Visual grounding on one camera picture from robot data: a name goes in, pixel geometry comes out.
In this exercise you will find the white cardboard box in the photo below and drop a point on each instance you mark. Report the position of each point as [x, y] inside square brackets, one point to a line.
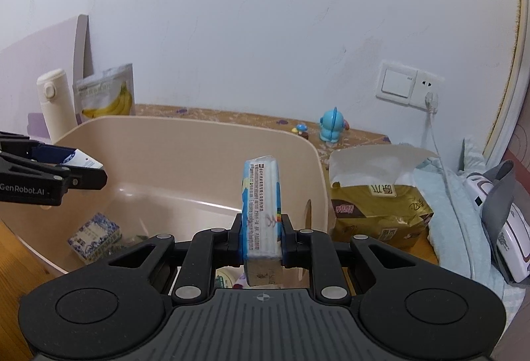
[85, 161]

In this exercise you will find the gold tissue pack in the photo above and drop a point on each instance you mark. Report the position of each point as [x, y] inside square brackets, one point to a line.
[372, 212]

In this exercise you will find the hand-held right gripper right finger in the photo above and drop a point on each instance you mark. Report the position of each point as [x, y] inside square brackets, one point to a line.
[290, 247]

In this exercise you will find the white thermos bottle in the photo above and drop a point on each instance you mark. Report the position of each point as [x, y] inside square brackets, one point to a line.
[56, 108]

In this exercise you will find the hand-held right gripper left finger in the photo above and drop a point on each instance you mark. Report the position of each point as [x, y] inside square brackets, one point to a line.
[234, 245]

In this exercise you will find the blue white carton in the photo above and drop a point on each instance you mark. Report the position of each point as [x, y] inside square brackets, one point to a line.
[261, 212]

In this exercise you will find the small mushroom toy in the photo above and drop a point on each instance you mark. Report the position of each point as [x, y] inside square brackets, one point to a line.
[301, 131]

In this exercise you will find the blue white patterned box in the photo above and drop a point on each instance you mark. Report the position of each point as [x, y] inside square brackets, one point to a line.
[93, 236]

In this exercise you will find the blue toy figurine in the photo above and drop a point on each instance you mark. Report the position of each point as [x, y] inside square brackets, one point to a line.
[331, 125]

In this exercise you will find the lilac panel board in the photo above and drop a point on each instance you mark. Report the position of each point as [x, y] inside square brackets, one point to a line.
[33, 62]

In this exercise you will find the white blood pressure monitor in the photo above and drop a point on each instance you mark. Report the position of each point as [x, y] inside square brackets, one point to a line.
[517, 236]

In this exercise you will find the grey blood pressure cuff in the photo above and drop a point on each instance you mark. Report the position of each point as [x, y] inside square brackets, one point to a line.
[497, 199]

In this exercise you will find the beige plastic storage bin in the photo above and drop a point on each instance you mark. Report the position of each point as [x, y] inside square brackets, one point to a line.
[186, 162]

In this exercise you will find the banana chip pouch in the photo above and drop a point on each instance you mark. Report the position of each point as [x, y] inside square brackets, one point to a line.
[107, 96]

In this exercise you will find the light blue blanket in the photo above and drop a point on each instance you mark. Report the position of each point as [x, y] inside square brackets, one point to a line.
[447, 220]

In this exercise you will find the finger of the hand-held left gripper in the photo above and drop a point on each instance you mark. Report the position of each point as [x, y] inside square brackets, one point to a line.
[83, 178]
[49, 154]

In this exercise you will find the pink floral headboard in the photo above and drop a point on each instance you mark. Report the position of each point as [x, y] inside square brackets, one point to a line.
[522, 129]

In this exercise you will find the round metal tin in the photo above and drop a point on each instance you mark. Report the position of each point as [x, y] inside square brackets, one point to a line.
[227, 278]

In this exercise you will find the white wall switch socket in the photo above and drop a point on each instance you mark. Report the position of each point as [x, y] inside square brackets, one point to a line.
[397, 83]

